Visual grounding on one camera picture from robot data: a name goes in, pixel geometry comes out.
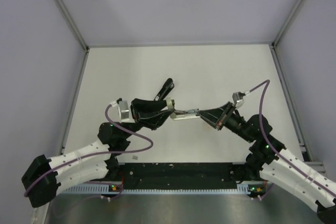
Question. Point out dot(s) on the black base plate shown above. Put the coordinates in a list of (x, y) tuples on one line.
[(176, 176)]

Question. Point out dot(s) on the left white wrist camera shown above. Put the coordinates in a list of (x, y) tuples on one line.
[(123, 109)]

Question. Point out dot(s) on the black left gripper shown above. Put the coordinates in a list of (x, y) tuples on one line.
[(139, 106)]

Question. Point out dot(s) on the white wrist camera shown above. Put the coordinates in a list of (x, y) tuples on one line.
[(123, 109), (238, 99)]

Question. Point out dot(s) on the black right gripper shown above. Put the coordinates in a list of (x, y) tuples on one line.
[(207, 115)]

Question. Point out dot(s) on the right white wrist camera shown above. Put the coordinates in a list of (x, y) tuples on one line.
[(238, 99)]

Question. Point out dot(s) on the black stapler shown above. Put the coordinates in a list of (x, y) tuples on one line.
[(167, 87)]

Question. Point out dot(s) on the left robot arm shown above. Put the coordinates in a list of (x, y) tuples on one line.
[(46, 178)]

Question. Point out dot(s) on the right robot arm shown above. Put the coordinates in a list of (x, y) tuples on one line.
[(272, 161)]

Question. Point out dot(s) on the aluminium frame rail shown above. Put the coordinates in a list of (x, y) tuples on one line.
[(71, 24)]

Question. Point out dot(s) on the beige green stapler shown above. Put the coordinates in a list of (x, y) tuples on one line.
[(181, 114)]

